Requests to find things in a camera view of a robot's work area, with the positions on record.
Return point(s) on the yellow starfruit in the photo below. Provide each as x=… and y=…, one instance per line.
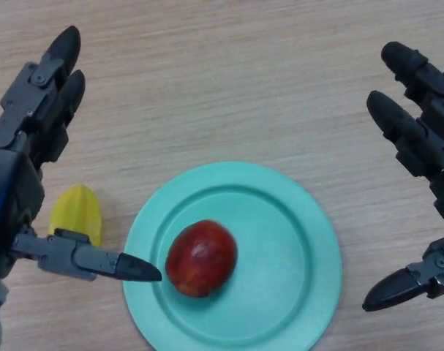
x=79, y=212

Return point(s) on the red apple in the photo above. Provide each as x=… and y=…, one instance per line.
x=201, y=259

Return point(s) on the green round plate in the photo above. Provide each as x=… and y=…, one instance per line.
x=280, y=263

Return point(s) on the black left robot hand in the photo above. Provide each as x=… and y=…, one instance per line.
x=17, y=175

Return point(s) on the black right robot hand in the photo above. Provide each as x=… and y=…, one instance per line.
x=426, y=146

